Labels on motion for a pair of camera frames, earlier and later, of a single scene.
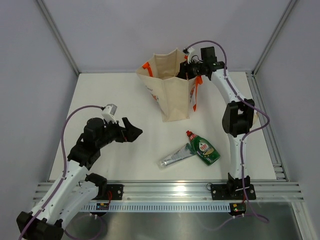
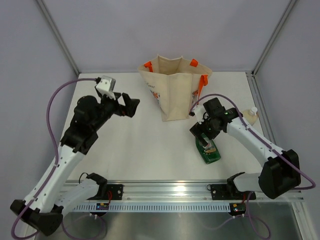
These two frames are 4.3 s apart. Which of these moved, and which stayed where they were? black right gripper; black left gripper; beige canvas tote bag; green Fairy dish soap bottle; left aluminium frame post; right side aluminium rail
Moved: green Fairy dish soap bottle; black left gripper; black right gripper
Stayed: beige canvas tote bag; right side aluminium rail; left aluminium frame post
